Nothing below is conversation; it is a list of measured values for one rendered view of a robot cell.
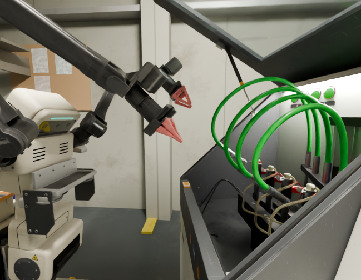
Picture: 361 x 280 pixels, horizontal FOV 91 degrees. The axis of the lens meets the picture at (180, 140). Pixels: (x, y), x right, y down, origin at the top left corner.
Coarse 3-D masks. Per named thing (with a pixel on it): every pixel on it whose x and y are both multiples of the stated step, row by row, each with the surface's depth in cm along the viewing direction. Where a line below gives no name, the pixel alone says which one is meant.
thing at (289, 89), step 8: (280, 88) 55; (288, 88) 55; (296, 88) 55; (256, 96) 55; (264, 96) 55; (248, 104) 55; (240, 112) 55; (312, 112) 58; (232, 128) 55; (224, 144) 56; (224, 152) 57; (232, 160) 57
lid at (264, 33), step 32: (160, 0) 85; (192, 0) 76; (224, 0) 67; (256, 0) 59; (288, 0) 54; (320, 0) 49; (352, 0) 45; (224, 32) 85; (256, 32) 73; (288, 32) 65; (320, 32) 56; (352, 32) 50; (256, 64) 92; (288, 64) 79; (320, 64) 68; (352, 64) 61
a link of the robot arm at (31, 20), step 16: (0, 0) 34; (16, 0) 35; (0, 16) 35; (16, 16) 36; (32, 16) 36; (32, 32) 38; (48, 32) 38; (64, 32) 39; (48, 48) 40; (64, 48) 40; (80, 48) 41; (80, 64) 42; (96, 64) 42; (112, 64) 47; (96, 80) 44
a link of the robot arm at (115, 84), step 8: (144, 64) 48; (152, 64) 46; (136, 72) 50; (144, 72) 47; (152, 72) 47; (160, 72) 47; (112, 80) 44; (120, 80) 44; (128, 80) 52; (144, 80) 47; (152, 80) 47; (160, 80) 48; (112, 88) 45; (120, 88) 45; (128, 88) 46; (152, 88) 48; (120, 96) 46
